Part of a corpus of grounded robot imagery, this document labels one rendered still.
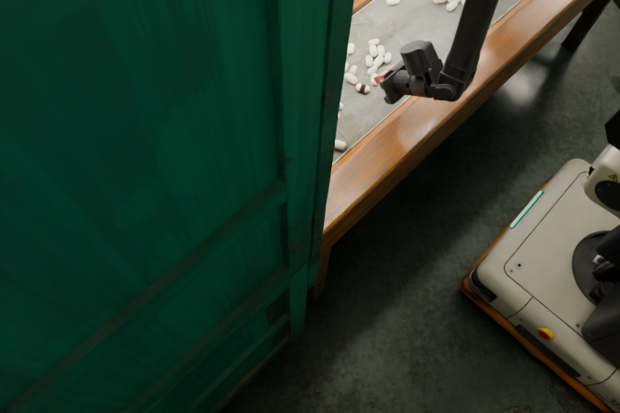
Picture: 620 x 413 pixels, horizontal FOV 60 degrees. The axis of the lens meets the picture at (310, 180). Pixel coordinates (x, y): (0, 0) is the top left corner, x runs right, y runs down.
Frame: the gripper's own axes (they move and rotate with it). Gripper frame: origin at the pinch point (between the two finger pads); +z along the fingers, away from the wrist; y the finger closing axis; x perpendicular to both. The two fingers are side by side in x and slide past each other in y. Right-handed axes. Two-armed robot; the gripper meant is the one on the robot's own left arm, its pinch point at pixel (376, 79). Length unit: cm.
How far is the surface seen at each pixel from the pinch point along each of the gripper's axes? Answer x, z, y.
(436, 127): 16.0, -10.3, -3.7
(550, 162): 90, 21, -74
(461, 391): 110, -2, 21
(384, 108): 8.6, 1.7, 0.4
